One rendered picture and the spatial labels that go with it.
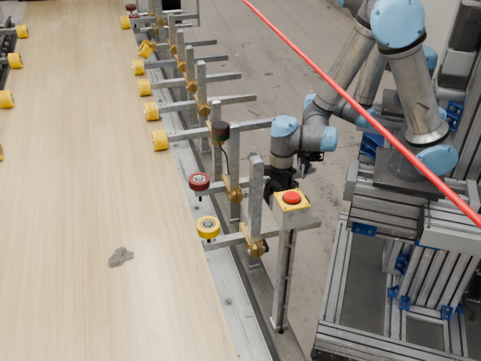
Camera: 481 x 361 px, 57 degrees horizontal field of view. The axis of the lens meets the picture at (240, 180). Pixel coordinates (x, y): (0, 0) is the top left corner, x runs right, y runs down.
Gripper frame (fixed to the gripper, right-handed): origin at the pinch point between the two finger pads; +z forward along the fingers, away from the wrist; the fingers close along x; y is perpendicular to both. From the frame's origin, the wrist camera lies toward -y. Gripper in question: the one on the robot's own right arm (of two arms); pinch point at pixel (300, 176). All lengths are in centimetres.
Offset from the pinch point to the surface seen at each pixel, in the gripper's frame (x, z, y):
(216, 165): 19.3, 1.8, -30.6
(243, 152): 140, 83, 20
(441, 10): 229, 20, 244
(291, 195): -55, -41, -30
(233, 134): -5.7, -28.7, -30.1
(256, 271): -32.3, 12.5, -29.5
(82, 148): 34, -8, -83
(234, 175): -5.7, -10.9, -29.9
